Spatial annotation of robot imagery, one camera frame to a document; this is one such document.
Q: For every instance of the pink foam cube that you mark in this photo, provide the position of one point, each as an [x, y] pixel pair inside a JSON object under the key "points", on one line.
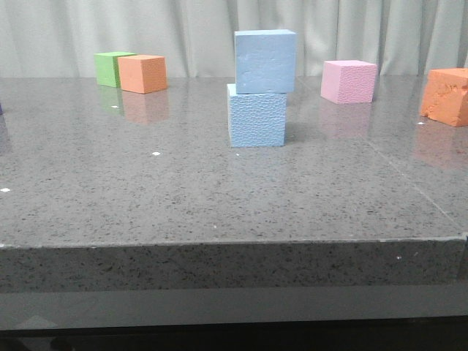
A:
{"points": [[348, 81]]}

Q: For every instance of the smooth light blue foam cube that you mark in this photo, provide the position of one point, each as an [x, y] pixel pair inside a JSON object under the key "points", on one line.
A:
{"points": [[265, 61]]}

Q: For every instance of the smooth orange foam cube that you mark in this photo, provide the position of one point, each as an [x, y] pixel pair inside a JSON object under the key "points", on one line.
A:
{"points": [[142, 73]]}

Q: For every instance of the dented orange foam cube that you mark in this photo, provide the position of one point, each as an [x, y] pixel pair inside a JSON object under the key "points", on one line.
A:
{"points": [[445, 96]]}

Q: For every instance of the textured light blue foam cube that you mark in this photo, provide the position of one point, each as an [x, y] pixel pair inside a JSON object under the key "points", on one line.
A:
{"points": [[256, 119]]}

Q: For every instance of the green foam cube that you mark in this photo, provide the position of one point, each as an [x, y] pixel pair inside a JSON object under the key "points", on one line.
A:
{"points": [[106, 65]]}

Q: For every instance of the grey curtain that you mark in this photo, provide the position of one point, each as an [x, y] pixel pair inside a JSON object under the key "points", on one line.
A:
{"points": [[58, 39]]}

